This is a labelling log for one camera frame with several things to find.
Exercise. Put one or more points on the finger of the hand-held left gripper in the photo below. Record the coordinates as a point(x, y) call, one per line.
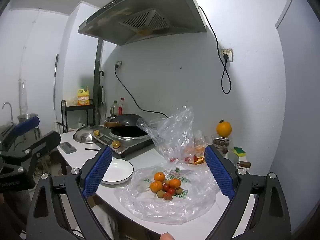
point(47, 140)
point(25, 127)

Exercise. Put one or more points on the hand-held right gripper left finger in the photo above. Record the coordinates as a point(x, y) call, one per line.
point(97, 172)

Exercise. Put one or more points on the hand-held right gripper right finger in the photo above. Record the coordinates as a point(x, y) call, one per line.
point(220, 172)

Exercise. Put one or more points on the white plate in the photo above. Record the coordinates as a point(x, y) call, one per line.
point(117, 171)

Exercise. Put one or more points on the mandarin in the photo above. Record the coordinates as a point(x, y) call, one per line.
point(175, 183)
point(159, 176)
point(156, 186)

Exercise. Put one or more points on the printed plastic bag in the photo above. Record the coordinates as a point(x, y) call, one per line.
point(150, 210)

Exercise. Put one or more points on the box of dark round fruits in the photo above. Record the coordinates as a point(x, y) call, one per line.
point(221, 143)

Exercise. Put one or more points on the person's right hand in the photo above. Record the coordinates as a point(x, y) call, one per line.
point(166, 236)

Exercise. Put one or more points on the steel basin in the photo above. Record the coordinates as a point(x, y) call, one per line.
point(26, 118)

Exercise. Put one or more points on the steel faucet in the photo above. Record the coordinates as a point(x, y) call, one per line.
point(11, 116)

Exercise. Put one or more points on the smartphone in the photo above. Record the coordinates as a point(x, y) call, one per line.
point(68, 147)

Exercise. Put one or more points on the black chopstick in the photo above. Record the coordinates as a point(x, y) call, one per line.
point(92, 149)

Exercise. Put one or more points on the orange peel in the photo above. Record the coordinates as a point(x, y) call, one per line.
point(198, 160)

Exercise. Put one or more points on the yellow green sponge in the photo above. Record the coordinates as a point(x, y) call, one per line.
point(239, 151)

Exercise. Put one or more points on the clear plastic bottle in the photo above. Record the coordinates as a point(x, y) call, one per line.
point(23, 97)

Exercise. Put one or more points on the steel pot lid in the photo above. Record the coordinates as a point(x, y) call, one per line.
point(83, 136)

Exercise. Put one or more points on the large orange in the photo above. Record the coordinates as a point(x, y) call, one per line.
point(223, 129)

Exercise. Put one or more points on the black metal rack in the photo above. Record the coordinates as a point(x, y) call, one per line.
point(77, 108)

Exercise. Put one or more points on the silver induction cooker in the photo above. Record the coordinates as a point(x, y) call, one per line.
point(130, 132)

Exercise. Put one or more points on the yellow detergent bottle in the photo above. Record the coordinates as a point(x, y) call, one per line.
point(83, 99)

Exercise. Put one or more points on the small steel cup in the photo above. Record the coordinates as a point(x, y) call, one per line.
point(109, 119)

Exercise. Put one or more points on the grey rod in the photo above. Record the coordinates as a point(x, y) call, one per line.
point(55, 80)

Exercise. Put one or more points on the clear plastic bag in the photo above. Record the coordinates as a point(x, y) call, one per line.
point(175, 130)

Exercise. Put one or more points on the oil bottle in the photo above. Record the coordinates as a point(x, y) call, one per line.
point(114, 110)

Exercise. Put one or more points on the black umbrella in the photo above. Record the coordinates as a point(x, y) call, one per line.
point(99, 76)

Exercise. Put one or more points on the dark vertical pipe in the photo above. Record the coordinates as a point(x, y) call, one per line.
point(97, 62)

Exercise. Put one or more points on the steel range hood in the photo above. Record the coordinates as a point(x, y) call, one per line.
point(150, 2)

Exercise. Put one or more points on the white wall socket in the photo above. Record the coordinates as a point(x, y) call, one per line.
point(230, 51)
point(119, 63)

